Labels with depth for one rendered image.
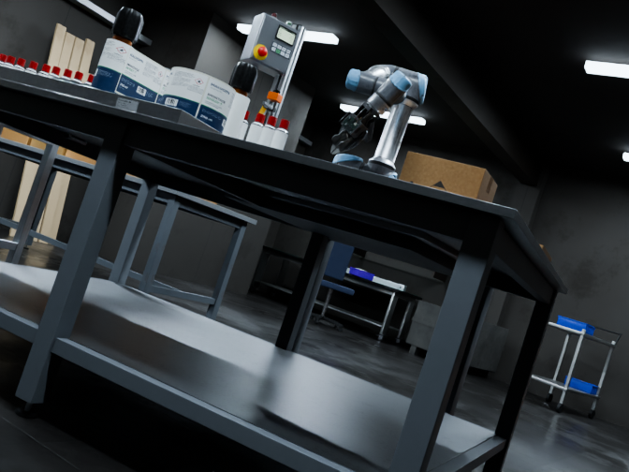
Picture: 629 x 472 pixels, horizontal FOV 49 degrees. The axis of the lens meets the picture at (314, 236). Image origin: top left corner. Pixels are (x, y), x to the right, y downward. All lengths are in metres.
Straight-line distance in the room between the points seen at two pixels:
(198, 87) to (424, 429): 1.14
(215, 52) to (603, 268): 5.13
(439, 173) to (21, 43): 5.48
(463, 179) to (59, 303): 1.42
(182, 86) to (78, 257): 0.56
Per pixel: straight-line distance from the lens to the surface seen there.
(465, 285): 1.43
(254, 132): 2.63
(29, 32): 7.46
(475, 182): 2.52
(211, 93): 2.05
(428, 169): 2.58
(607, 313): 8.89
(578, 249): 9.05
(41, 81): 2.21
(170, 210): 4.15
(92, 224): 1.89
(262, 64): 2.80
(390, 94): 2.43
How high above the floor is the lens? 0.60
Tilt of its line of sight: 3 degrees up
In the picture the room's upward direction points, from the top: 18 degrees clockwise
